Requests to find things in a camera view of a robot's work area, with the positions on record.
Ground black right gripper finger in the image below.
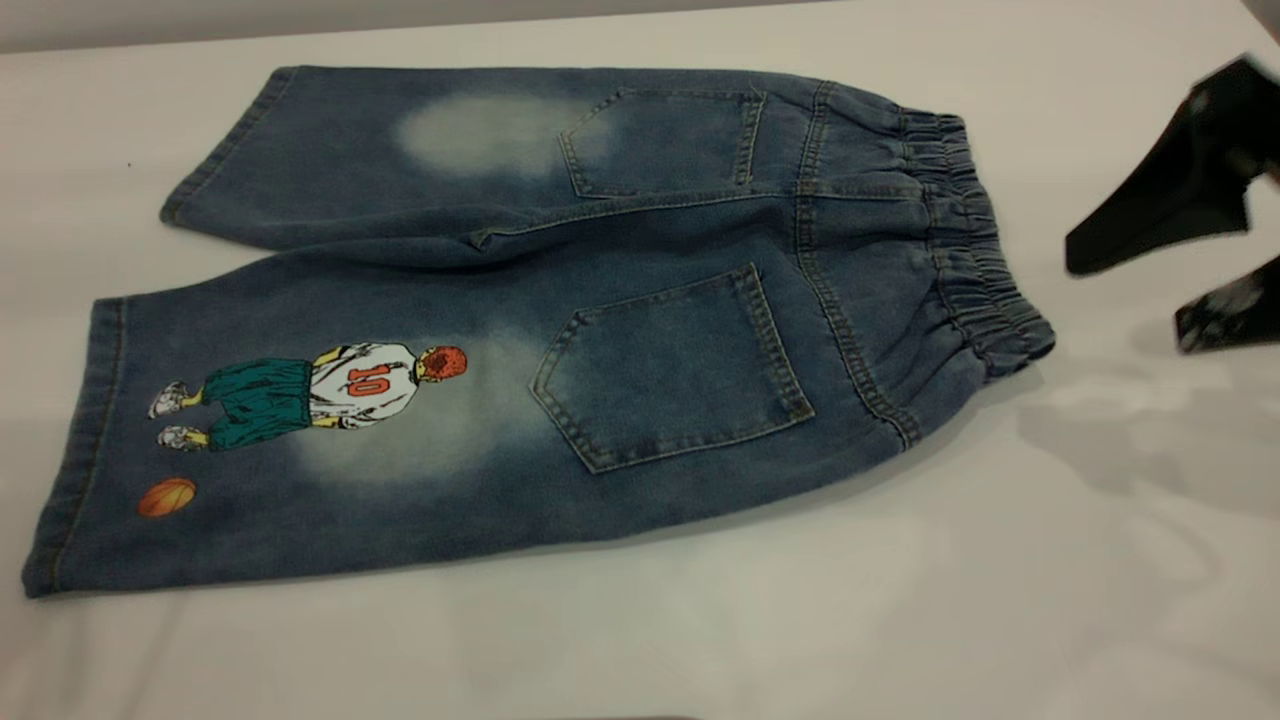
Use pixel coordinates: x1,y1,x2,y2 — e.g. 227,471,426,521
1064,54,1280,277
1174,254,1280,354

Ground blue denim shorts basketball print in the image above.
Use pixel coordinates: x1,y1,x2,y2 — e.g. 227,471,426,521
22,64,1057,600

